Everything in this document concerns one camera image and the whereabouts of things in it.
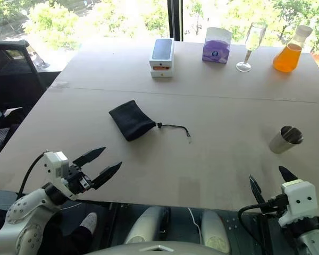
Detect flask with orange liquid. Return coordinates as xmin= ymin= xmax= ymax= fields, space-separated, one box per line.
xmin=272 ymin=24 xmax=313 ymax=73

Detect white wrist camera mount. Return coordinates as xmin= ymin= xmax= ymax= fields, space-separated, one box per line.
xmin=278 ymin=179 xmax=317 ymax=228
xmin=41 ymin=151 xmax=78 ymax=201

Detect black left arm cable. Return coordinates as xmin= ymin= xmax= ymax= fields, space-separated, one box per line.
xmin=18 ymin=151 xmax=48 ymax=196

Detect silver right robot leg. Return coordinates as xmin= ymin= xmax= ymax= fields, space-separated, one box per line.
xmin=201 ymin=209 xmax=231 ymax=253

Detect thin white cable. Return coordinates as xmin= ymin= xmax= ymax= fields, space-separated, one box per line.
xmin=188 ymin=208 xmax=204 ymax=240

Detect silver robot leg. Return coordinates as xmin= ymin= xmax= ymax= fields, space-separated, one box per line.
xmin=124 ymin=206 xmax=171 ymax=245
xmin=201 ymin=209 xmax=231 ymax=253

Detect silver robot torso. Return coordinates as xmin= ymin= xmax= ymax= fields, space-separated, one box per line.
xmin=89 ymin=240 xmax=231 ymax=255

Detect black mesh office chair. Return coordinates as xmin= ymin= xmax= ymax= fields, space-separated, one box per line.
xmin=0 ymin=41 xmax=47 ymax=108

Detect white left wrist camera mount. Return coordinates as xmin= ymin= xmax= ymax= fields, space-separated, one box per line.
xmin=41 ymin=151 xmax=78 ymax=201

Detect stacked white phone boxes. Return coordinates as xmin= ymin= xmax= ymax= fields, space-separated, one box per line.
xmin=149 ymin=38 xmax=175 ymax=79

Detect silver left robot leg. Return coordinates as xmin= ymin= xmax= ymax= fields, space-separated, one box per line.
xmin=124 ymin=206 xmax=171 ymax=245

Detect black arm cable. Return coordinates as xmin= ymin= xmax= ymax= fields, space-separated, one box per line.
xmin=237 ymin=198 xmax=276 ymax=223
xmin=18 ymin=151 xmax=48 ymax=196

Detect clear champagne glass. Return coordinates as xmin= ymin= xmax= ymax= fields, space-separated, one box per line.
xmin=236 ymin=22 xmax=268 ymax=73

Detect dark trouser leg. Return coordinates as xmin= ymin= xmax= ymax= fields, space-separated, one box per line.
xmin=41 ymin=211 xmax=94 ymax=255

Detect stainless steel cup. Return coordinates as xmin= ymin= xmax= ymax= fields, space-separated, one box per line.
xmin=268 ymin=125 xmax=304 ymax=154

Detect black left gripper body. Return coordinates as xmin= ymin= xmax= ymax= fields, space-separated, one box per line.
xmin=63 ymin=164 xmax=93 ymax=193

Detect dark window frame post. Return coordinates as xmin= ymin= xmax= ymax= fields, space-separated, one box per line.
xmin=167 ymin=0 xmax=184 ymax=42

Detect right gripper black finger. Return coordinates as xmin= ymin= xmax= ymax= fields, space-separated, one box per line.
xmin=249 ymin=174 xmax=267 ymax=211
xmin=278 ymin=166 xmax=299 ymax=184

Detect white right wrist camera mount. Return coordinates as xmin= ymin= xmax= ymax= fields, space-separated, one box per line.
xmin=278 ymin=179 xmax=317 ymax=228

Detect white shoe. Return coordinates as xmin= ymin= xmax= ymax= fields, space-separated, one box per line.
xmin=79 ymin=212 xmax=98 ymax=236

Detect purple tissue pack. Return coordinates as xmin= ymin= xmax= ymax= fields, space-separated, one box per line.
xmin=202 ymin=27 xmax=233 ymax=65

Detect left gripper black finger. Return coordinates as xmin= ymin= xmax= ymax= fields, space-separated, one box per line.
xmin=73 ymin=147 xmax=107 ymax=168
xmin=91 ymin=161 xmax=123 ymax=190

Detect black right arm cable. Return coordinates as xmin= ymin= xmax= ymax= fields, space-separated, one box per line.
xmin=237 ymin=198 xmax=276 ymax=223

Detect black drawstring pouch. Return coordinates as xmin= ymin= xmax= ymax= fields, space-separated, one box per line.
xmin=108 ymin=100 xmax=192 ymax=145

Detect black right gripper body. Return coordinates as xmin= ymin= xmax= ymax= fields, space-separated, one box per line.
xmin=263 ymin=195 xmax=289 ymax=216

